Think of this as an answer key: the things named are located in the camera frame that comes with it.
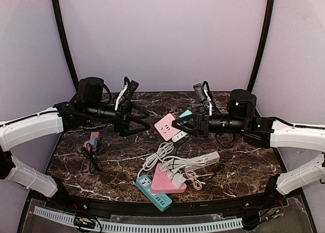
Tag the black frame post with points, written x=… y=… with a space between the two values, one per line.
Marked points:
x=64 y=43
x=261 y=45

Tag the white usb charger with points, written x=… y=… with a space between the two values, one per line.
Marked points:
x=178 y=181

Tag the teal charger plug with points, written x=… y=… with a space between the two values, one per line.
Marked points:
x=185 y=113

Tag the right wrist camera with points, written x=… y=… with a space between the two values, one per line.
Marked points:
x=203 y=97

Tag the pink triangular power strip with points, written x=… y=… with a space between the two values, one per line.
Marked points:
x=162 y=181

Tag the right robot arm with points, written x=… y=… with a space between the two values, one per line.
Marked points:
x=262 y=132

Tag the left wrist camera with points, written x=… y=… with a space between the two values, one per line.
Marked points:
x=125 y=95

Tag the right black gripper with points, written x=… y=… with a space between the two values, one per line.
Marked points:
x=201 y=124

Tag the teal power strip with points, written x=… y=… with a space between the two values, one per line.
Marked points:
x=161 y=201

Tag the light pink charger block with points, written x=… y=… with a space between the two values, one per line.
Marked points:
x=94 y=138

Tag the left black frame post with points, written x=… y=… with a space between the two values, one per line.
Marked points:
x=64 y=43

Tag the bright pink plug adapter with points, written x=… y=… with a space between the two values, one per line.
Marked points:
x=87 y=145

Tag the white cube socket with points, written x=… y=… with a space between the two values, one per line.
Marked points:
x=179 y=136

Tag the white slotted cable duct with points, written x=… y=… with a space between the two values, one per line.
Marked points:
x=126 y=225

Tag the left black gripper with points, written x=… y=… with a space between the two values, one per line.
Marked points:
x=121 y=120

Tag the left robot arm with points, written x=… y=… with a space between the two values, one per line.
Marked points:
x=85 y=106

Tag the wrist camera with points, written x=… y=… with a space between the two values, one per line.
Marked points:
x=203 y=97
x=125 y=95

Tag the right black frame post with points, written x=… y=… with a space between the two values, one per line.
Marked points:
x=261 y=45

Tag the white power strip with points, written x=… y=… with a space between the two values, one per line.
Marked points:
x=202 y=161

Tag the pink cube socket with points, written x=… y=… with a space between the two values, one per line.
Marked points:
x=165 y=128

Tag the left circuit board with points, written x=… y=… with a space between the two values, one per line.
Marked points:
x=84 y=222

